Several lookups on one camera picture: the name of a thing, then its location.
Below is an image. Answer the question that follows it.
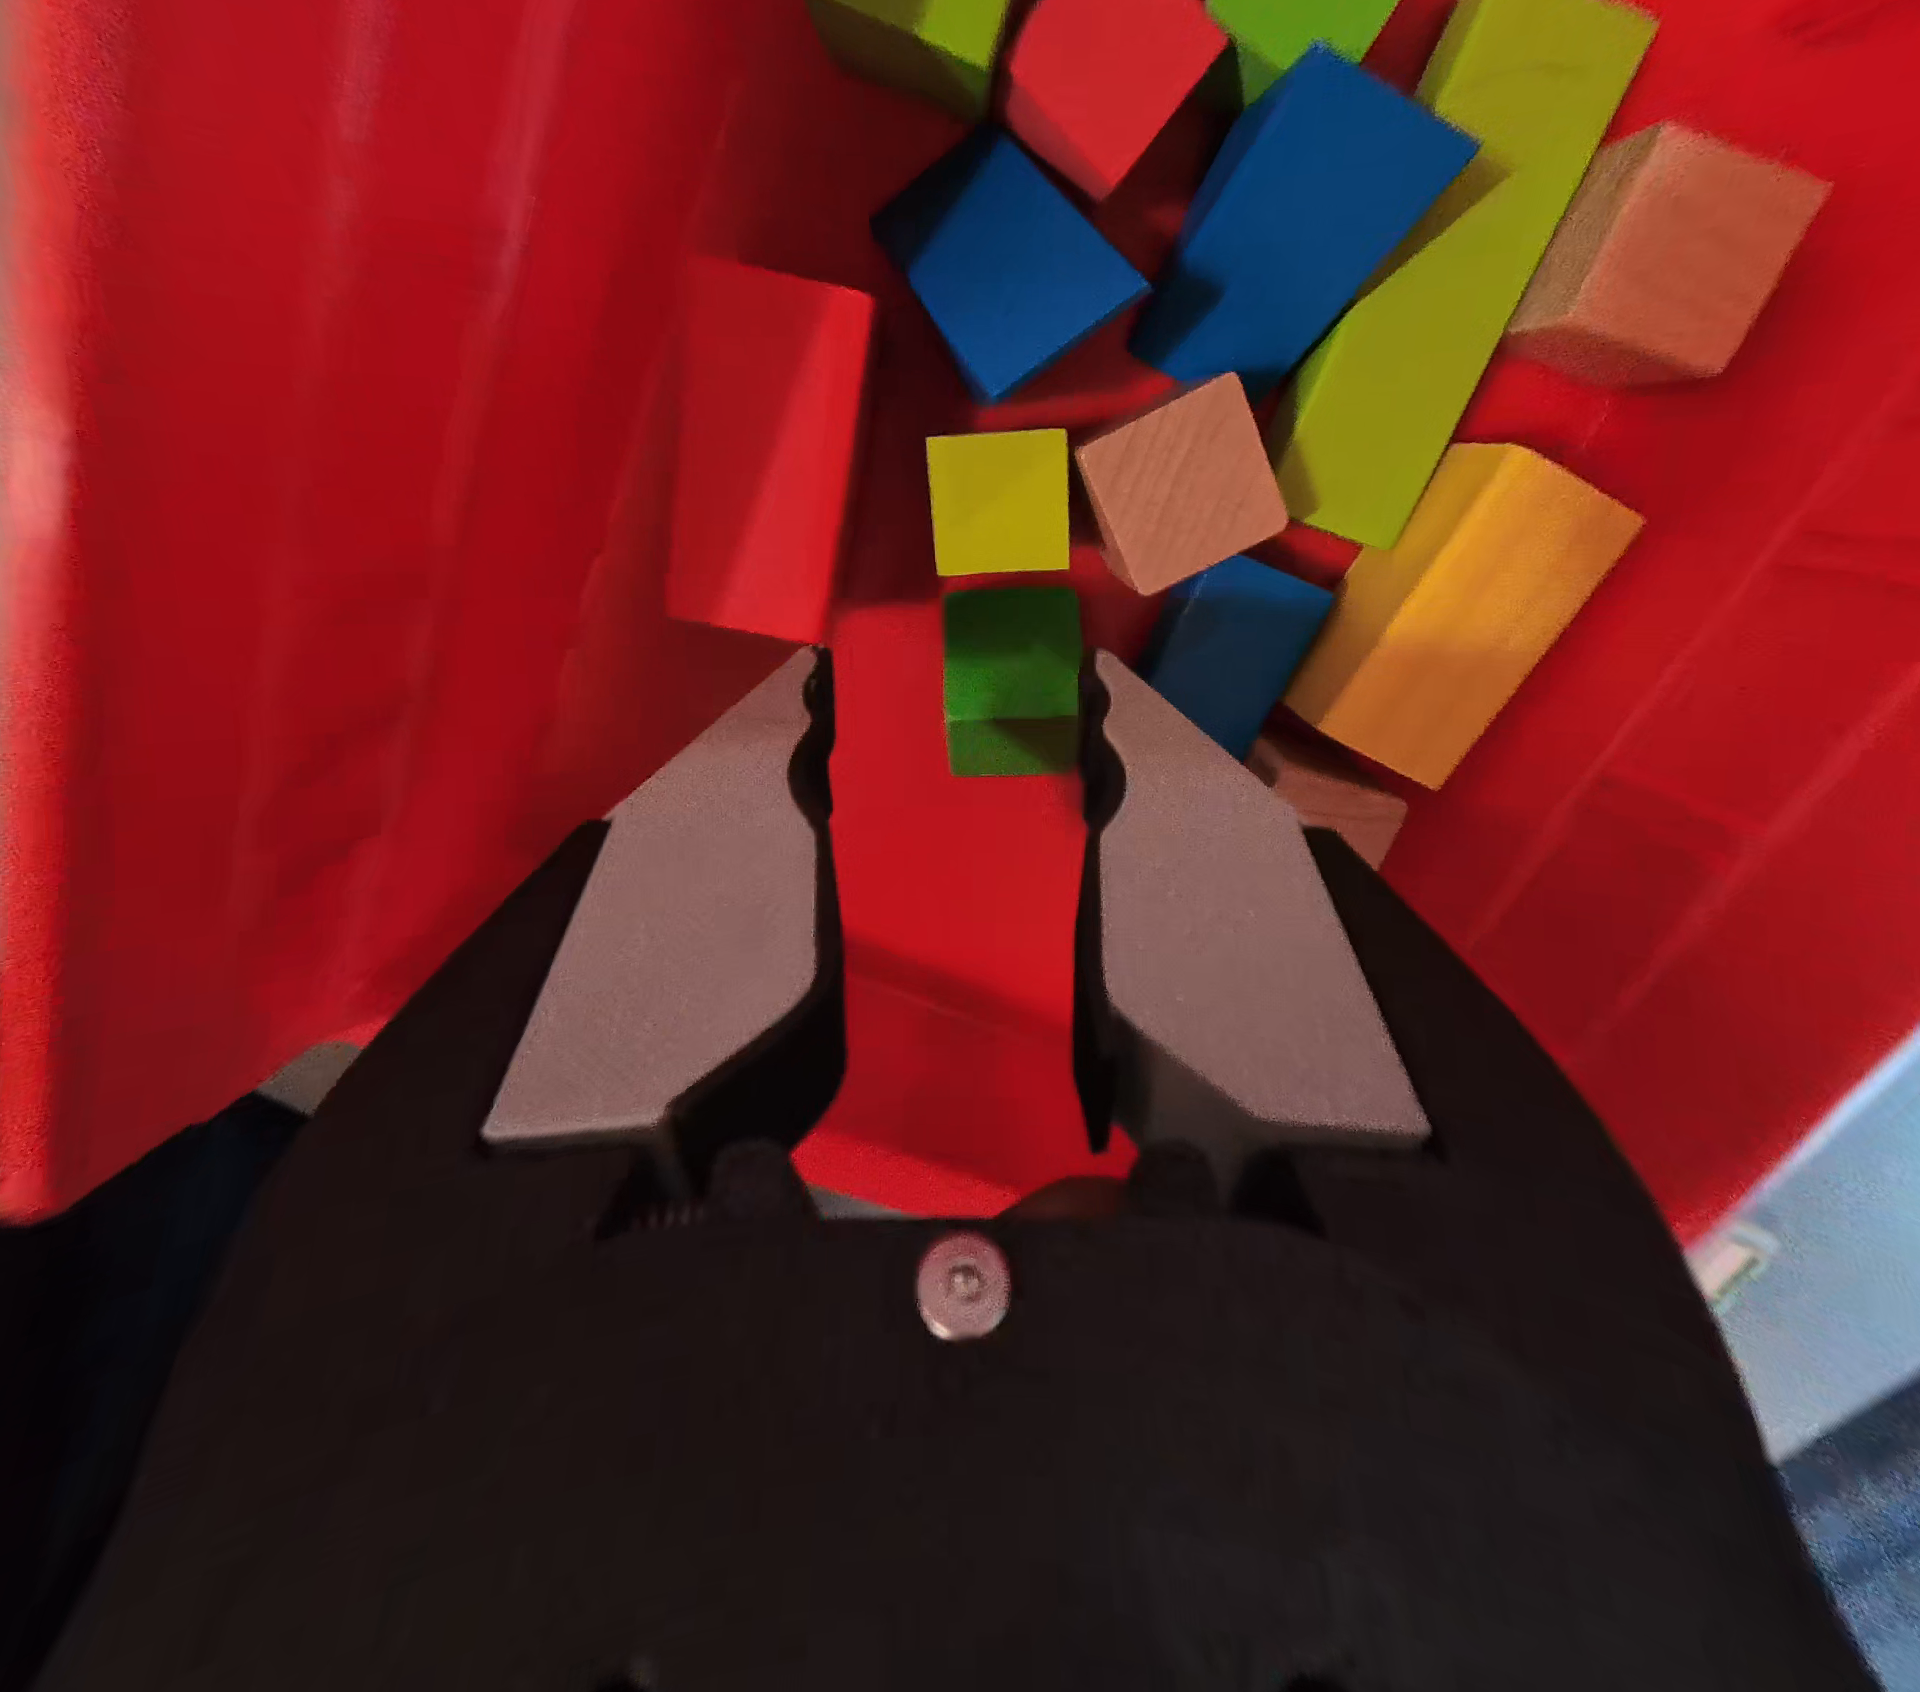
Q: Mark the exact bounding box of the natural wooden block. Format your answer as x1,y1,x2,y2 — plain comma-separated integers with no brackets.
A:
1504,122,1836,392

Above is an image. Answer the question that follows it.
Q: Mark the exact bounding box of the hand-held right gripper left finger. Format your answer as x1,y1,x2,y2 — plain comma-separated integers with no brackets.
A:
480,644,848,1154

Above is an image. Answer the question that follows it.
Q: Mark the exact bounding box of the red wooden cube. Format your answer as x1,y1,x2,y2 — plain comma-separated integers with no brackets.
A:
1002,0,1233,203

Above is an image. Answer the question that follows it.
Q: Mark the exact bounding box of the dark green wooden cube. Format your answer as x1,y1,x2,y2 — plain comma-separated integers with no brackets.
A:
939,584,1085,778

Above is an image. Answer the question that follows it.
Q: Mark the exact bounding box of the red plastic bin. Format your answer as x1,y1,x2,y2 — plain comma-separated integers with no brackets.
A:
0,0,1920,1250

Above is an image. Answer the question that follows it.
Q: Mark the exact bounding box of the yellow wooden block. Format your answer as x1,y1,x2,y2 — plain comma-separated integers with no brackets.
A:
1284,440,1646,791

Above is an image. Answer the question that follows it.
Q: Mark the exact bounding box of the blue wooden cube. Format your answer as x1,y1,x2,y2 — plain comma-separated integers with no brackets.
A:
870,123,1154,404

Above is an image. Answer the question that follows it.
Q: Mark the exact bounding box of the small clear plastic packet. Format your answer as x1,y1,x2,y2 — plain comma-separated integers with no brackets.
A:
1688,1218,1783,1307

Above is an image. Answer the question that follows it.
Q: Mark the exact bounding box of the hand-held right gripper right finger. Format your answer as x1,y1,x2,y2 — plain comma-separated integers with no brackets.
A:
1078,649,1434,1156

